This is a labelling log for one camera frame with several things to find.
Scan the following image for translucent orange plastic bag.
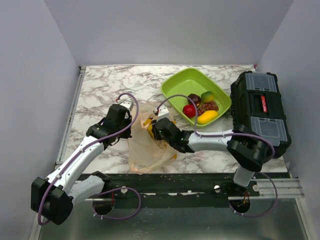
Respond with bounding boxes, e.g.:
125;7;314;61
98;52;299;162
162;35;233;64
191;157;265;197
127;102;178;174

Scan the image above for dark red fake fruit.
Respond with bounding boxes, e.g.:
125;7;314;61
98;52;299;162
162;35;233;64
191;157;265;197
187;93;202;107

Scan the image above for green orange fake fruit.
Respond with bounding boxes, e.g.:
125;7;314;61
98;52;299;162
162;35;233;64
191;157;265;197
200;91;215;103

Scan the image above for yellow fake fruit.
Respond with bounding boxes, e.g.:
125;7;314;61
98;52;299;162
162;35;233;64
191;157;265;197
143;118;157;138

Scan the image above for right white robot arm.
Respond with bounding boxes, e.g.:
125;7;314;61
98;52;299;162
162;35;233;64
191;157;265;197
151;117;275;196

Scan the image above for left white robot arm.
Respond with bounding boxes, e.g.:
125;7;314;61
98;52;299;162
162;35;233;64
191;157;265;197
31;100;133;226

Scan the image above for yellow fake mango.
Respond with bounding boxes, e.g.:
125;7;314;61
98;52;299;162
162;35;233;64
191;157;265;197
197;110;219;125

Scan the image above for red fake grapes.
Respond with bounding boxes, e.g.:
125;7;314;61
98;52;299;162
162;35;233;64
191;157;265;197
197;101;219;116

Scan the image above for black plastic toolbox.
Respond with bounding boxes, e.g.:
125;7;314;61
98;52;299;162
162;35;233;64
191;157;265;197
230;71;292;159

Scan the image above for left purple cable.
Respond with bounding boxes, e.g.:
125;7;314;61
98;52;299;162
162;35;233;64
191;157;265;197
37;93;142;226

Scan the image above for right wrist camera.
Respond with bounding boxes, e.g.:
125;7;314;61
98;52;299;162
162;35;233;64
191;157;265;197
154;105;170;122

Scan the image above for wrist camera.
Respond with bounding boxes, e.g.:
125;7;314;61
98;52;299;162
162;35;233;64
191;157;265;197
154;105;170;122
118;100;134;111

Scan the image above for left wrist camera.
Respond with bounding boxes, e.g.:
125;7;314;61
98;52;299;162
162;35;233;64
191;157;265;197
118;100;134;111

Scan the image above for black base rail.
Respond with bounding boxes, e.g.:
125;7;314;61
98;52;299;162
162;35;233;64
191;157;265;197
79;172;261;208

